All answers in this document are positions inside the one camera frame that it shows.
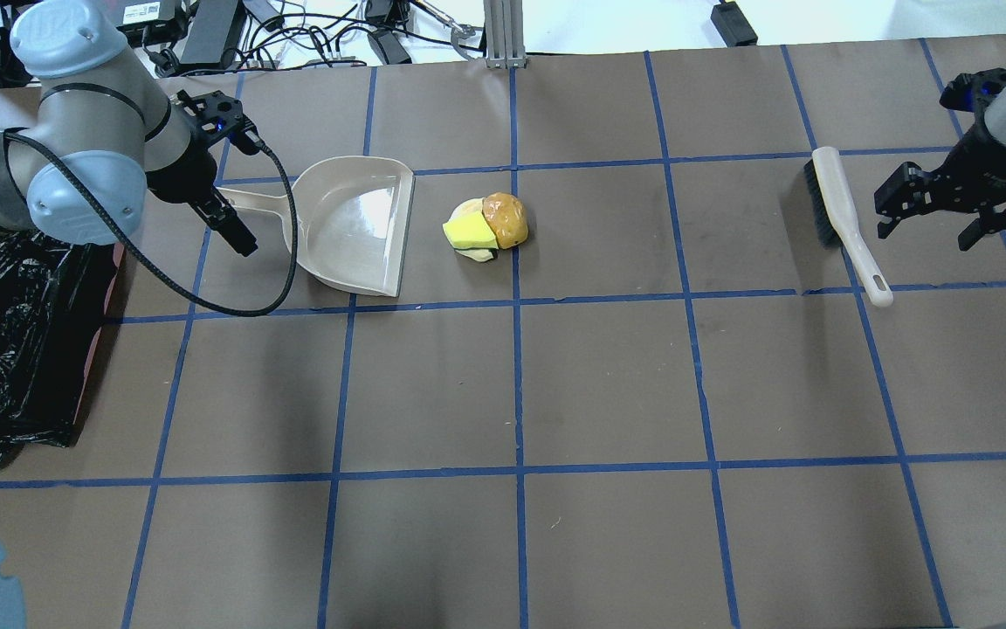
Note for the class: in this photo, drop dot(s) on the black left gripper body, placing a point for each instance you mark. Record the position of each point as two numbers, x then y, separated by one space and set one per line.
181 178

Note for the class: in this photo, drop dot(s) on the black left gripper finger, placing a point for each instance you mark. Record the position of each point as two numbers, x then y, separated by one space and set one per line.
225 221

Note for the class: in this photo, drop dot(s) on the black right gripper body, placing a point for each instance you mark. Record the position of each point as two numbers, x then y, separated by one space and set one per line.
970 162

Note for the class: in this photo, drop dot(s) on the beige hand brush black bristles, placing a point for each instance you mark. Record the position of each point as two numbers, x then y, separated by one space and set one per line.
836 221

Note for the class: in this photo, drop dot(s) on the beige plastic dustpan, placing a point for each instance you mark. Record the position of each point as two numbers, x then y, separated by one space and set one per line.
352 221

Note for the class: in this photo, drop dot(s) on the yellow sponge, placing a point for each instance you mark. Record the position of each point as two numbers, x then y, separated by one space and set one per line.
470 231

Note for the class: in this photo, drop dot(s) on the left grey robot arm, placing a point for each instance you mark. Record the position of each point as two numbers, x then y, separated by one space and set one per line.
102 114

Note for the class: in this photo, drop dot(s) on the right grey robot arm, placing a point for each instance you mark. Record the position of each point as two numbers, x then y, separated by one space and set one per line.
972 178

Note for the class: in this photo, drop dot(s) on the bin with black bag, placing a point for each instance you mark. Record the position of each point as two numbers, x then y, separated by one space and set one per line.
53 301

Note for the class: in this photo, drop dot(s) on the black power adapter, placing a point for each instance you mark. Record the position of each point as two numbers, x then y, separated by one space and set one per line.
732 25

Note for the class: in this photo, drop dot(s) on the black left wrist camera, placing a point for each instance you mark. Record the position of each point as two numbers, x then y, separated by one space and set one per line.
215 117

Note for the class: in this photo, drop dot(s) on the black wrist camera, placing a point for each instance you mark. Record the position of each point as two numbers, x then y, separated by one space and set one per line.
215 117
967 91

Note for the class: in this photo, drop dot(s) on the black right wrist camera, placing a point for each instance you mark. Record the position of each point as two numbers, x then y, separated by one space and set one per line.
967 91

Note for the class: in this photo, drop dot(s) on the aluminium frame post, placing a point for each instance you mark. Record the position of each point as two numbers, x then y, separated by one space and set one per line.
504 34

